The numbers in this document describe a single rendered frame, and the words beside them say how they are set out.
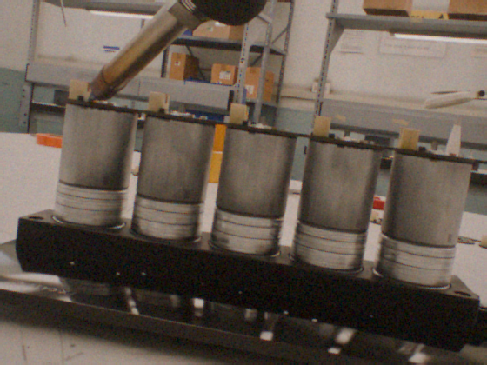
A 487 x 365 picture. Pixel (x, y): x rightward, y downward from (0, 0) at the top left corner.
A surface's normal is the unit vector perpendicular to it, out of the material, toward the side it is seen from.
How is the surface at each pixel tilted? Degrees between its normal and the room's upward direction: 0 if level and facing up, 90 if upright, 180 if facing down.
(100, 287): 0
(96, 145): 90
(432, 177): 90
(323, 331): 0
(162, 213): 90
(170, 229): 90
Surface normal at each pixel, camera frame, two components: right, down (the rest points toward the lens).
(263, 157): 0.08, 0.12
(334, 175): -0.34, 0.05
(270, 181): 0.41, 0.16
